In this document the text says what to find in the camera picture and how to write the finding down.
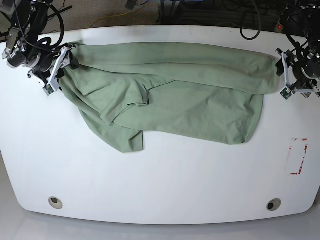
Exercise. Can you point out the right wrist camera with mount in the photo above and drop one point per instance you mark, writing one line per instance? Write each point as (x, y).
(49, 79)

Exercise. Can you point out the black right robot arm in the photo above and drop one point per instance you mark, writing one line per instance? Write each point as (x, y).
(28, 19)

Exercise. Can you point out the right table grommet hole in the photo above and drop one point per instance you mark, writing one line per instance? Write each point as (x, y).
(273, 204)

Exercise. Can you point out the left table grommet hole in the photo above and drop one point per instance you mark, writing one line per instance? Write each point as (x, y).
(55, 203)

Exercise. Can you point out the green T-shirt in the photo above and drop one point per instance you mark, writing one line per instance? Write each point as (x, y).
(200, 91)

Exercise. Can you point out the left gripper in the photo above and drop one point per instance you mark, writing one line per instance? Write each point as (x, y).
(306, 72)

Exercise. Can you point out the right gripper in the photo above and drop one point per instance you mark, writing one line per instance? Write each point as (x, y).
(43, 63)

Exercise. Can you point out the red tape rectangle marking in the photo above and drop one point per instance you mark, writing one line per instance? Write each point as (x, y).
(296, 156)

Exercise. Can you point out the black power strip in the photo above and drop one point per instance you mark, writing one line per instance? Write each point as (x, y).
(280, 25)

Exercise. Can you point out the table grommet hole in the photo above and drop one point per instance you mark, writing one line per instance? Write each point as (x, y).
(55, 203)
(273, 204)

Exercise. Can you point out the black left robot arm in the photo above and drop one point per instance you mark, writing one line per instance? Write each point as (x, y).
(302, 24)

